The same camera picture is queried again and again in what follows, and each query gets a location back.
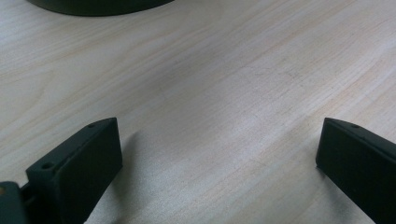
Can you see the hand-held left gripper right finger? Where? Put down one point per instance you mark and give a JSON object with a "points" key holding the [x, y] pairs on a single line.
{"points": [[361, 168]]}

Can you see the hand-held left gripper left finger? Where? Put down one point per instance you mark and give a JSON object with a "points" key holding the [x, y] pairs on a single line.
{"points": [[77, 168]]}

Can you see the dark round base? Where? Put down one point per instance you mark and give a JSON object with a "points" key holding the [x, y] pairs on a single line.
{"points": [[96, 6]]}

